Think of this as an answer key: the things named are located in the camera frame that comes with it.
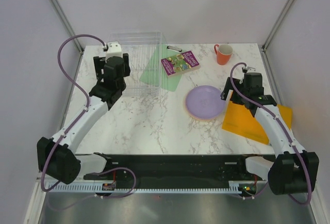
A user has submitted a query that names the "purple plate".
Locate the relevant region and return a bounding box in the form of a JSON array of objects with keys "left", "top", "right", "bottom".
[{"left": 185, "top": 85, "right": 226, "bottom": 119}]

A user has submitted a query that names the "pink plate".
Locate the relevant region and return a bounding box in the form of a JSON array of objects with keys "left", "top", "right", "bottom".
[{"left": 183, "top": 100, "right": 219, "bottom": 121}]

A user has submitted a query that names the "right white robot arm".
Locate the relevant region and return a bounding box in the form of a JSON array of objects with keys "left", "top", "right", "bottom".
[{"left": 221, "top": 72, "right": 319, "bottom": 196}]

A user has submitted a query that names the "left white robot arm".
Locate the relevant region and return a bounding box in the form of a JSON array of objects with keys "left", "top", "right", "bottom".
[{"left": 37, "top": 53, "right": 130, "bottom": 184}]

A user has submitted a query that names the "clear acrylic dish rack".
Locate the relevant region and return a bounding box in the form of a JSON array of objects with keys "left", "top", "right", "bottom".
[{"left": 109, "top": 30, "right": 163, "bottom": 97}]

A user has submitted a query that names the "orange mug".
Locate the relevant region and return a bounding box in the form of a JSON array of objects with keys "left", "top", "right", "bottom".
[{"left": 213, "top": 44, "right": 233, "bottom": 66}]

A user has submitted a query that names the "green clipboard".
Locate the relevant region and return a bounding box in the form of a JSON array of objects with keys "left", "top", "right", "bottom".
[{"left": 139, "top": 44, "right": 181, "bottom": 92}]

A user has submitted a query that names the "purple paperback book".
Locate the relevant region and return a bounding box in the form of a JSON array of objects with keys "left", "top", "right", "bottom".
[{"left": 160, "top": 51, "right": 201, "bottom": 77}]

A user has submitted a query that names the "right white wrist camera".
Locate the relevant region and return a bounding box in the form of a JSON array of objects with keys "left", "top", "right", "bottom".
[{"left": 242, "top": 66, "right": 256, "bottom": 73}]

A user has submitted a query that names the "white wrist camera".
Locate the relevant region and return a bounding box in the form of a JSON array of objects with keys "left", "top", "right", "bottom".
[
  {"left": 103, "top": 41, "right": 123, "bottom": 60},
  {"left": 242, "top": 66, "right": 256, "bottom": 73}
]

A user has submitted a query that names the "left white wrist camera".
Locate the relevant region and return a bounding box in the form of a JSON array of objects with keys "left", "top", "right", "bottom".
[{"left": 103, "top": 41, "right": 123, "bottom": 60}]

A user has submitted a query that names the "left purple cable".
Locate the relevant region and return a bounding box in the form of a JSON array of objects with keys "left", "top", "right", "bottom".
[{"left": 40, "top": 34, "right": 107, "bottom": 193}]

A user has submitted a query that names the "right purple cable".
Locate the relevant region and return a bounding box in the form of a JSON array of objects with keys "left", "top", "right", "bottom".
[{"left": 229, "top": 62, "right": 313, "bottom": 206}]

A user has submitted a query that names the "white slotted cable duct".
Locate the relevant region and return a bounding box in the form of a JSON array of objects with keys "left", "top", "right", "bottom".
[{"left": 51, "top": 181, "right": 256, "bottom": 195}]

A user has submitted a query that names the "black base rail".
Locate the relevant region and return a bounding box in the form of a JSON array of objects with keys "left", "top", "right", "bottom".
[{"left": 84, "top": 154, "right": 255, "bottom": 188}]

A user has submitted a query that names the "left aluminium frame post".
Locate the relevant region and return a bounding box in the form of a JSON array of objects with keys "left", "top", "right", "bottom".
[{"left": 49, "top": 0, "right": 76, "bottom": 37}]

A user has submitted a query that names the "aluminium frame post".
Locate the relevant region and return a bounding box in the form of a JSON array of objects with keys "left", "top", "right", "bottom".
[
  {"left": 261, "top": 0, "right": 296, "bottom": 53},
  {"left": 49, "top": 0, "right": 76, "bottom": 37}
]

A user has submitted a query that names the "right aluminium frame post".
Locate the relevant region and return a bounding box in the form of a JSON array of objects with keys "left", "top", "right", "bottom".
[{"left": 261, "top": 0, "right": 296, "bottom": 53}]

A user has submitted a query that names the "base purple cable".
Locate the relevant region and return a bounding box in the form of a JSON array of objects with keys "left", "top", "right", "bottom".
[{"left": 94, "top": 167, "right": 137, "bottom": 199}]

